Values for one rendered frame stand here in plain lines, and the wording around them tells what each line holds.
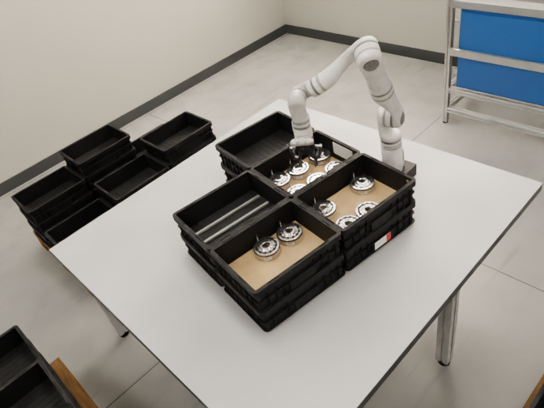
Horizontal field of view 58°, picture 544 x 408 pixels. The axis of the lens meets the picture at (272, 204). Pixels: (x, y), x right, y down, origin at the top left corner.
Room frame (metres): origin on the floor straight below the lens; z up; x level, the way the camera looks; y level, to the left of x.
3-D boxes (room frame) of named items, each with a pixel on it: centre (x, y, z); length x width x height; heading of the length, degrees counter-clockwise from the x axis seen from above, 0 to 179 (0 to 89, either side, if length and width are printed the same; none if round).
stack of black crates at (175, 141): (2.91, 0.51, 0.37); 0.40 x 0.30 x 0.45; 127
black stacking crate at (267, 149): (2.03, -0.04, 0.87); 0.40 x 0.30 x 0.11; 119
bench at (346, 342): (1.69, -0.03, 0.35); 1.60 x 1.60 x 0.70; 37
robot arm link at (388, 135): (1.78, -0.57, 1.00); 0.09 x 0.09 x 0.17; 52
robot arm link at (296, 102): (1.70, -0.18, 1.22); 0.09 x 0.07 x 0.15; 163
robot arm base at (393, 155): (1.79, -0.58, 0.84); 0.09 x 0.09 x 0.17; 31
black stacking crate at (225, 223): (1.57, 0.17, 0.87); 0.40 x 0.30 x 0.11; 119
